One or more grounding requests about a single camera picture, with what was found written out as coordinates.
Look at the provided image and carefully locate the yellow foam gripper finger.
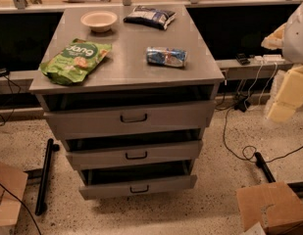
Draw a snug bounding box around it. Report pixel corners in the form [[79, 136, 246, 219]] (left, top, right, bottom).
[[265, 65, 303, 122], [261, 23, 285, 50]]

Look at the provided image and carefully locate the beige bowl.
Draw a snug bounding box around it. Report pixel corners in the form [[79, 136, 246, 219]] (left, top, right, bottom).
[[80, 11, 118, 33]]

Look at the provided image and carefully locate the small black device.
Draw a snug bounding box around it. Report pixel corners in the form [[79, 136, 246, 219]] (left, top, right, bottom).
[[236, 53, 250, 66]]

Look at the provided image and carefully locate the black power adapter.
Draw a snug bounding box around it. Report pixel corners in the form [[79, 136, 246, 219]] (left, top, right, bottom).
[[234, 99, 250, 113]]

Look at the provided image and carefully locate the cardboard box right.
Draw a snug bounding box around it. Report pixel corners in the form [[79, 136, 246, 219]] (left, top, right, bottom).
[[236, 182, 303, 235]]

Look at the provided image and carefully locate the white power strip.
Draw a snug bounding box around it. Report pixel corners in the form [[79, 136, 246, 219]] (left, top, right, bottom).
[[254, 54, 284, 64]]

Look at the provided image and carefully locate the grey top drawer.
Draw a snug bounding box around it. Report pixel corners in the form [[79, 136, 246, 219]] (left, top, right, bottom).
[[45, 84, 215, 140]]

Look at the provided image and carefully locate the grey drawer cabinet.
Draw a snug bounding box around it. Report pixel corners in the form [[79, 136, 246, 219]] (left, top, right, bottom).
[[28, 4, 226, 188]]

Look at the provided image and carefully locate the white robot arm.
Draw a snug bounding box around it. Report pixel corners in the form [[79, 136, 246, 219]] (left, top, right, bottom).
[[261, 2, 303, 122]]

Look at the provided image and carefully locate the cardboard box left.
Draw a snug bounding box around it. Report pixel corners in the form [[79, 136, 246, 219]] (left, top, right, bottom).
[[0, 162, 27, 235]]

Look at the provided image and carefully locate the dark blue snack bag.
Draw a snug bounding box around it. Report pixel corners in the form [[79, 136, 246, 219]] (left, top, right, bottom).
[[124, 6, 176, 30]]

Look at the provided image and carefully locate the grey bottom drawer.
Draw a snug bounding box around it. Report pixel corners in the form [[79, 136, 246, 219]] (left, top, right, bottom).
[[79, 161, 197, 200]]

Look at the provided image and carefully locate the black floor cable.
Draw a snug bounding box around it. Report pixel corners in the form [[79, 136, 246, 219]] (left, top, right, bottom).
[[222, 106, 303, 165]]

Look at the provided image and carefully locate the cardboard box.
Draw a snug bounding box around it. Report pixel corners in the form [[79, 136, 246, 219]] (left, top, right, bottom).
[[0, 162, 27, 235], [236, 182, 303, 235]]

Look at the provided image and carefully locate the black bar floor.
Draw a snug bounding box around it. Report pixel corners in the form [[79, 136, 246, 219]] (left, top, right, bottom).
[[255, 152, 276, 183], [35, 139, 59, 216]]

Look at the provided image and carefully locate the black bar left floor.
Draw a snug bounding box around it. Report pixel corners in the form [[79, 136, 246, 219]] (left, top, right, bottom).
[[35, 139, 59, 216]]

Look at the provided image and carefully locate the grey middle drawer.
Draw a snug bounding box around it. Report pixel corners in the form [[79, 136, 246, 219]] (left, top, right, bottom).
[[63, 128, 203, 170]]

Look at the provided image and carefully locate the green snack bag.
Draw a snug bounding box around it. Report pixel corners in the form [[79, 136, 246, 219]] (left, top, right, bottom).
[[39, 38, 112, 85]]

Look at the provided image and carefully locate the grey drawer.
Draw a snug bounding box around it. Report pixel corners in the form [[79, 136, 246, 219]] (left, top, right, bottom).
[[63, 128, 203, 170], [45, 84, 215, 140], [79, 161, 197, 200]]

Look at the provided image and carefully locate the black bar right floor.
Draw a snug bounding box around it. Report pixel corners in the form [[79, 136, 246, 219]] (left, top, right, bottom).
[[255, 152, 276, 183]]

